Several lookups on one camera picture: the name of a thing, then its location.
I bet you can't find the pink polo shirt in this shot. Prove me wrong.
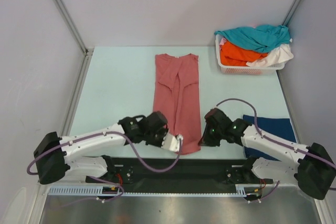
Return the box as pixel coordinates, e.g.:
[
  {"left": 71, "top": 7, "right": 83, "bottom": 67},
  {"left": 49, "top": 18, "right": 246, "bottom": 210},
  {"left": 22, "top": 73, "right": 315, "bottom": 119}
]
[{"left": 153, "top": 54, "right": 202, "bottom": 155}]

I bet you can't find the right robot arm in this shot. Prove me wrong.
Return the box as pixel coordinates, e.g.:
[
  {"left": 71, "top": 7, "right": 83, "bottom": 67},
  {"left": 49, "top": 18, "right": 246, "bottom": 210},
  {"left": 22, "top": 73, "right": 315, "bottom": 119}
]
[{"left": 202, "top": 108, "right": 335, "bottom": 200}]

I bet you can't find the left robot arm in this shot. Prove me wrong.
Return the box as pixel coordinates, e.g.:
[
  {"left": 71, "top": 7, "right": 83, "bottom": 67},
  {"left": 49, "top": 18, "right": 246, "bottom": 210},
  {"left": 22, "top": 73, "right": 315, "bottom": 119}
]
[{"left": 32, "top": 111, "right": 181, "bottom": 185}]

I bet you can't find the white plastic laundry basket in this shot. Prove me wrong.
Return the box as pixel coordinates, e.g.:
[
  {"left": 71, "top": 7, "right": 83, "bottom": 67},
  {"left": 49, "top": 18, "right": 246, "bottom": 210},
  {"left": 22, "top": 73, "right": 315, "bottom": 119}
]
[{"left": 215, "top": 35, "right": 285, "bottom": 76}]

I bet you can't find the folded navy blue shirt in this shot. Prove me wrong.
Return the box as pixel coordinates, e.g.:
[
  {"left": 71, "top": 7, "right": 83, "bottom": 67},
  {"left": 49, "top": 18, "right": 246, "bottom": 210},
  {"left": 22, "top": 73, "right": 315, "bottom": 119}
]
[{"left": 244, "top": 117, "right": 297, "bottom": 161}]

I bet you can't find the orange t shirt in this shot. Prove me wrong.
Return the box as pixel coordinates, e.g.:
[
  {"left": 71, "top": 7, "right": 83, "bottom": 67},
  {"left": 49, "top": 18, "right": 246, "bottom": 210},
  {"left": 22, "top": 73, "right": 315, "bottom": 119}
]
[{"left": 219, "top": 41, "right": 268, "bottom": 67}]

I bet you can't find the white t shirt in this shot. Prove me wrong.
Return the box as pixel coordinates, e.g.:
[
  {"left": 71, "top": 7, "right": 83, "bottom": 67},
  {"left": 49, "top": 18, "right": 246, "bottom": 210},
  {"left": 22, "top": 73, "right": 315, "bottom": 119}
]
[{"left": 246, "top": 44, "right": 294, "bottom": 67}]

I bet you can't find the teal t shirt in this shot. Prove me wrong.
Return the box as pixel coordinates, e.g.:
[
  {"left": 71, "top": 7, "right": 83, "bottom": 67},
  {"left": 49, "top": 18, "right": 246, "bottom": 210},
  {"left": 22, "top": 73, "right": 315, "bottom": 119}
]
[{"left": 214, "top": 25, "right": 291, "bottom": 54}]

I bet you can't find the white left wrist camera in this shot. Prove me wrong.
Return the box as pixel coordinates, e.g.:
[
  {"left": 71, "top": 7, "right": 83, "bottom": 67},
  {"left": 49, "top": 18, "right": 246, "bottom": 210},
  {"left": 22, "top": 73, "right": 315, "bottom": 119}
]
[{"left": 161, "top": 132, "right": 184, "bottom": 153}]

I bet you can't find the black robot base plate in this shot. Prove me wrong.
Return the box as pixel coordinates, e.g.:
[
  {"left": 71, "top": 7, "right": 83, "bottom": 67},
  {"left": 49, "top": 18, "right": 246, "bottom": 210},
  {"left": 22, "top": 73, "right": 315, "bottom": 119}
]
[{"left": 100, "top": 157, "right": 274, "bottom": 194}]

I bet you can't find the white slotted cable duct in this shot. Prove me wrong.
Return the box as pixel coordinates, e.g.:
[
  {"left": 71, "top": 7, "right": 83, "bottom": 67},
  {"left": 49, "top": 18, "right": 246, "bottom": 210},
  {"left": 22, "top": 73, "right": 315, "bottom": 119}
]
[{"left": 48, "top": 185, "right": 261, "bottom": 197}]

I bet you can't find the aluminium frame post left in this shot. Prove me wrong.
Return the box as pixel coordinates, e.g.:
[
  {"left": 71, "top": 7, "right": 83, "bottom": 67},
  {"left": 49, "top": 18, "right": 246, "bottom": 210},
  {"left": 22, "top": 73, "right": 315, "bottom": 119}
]
[{"left": 36, "top": 0, "right": 90, "bottom": 56}]

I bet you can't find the aluminium frame rail front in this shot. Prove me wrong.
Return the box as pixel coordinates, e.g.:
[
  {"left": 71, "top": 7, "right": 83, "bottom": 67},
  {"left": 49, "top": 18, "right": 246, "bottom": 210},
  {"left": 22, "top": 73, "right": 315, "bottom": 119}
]
[{"left": 36, "top": 179, "right": 325, "bottom": 188}]

